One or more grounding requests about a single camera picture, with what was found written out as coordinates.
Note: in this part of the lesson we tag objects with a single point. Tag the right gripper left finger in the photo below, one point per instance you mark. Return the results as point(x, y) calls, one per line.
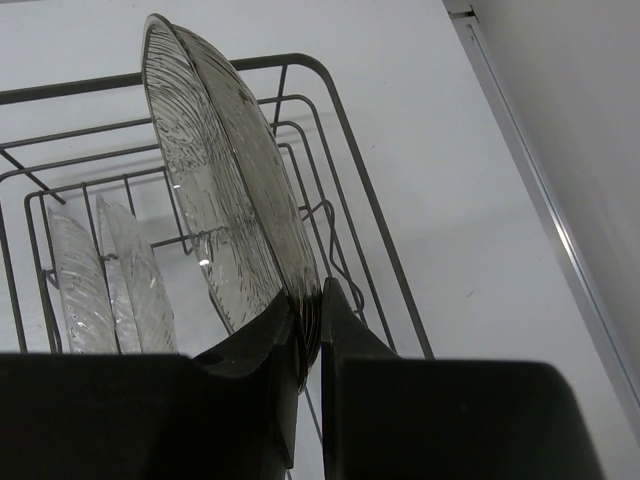
point(228, 413)

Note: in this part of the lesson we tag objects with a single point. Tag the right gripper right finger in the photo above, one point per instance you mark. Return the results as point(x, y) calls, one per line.
point(389, 417)

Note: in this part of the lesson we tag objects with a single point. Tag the clear plate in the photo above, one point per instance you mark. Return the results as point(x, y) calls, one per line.
point(144, 319)
point(231, 184)
point(88, 319)

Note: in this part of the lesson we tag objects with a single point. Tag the right side aluminium rail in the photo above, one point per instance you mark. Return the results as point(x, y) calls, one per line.
point(592, 308)

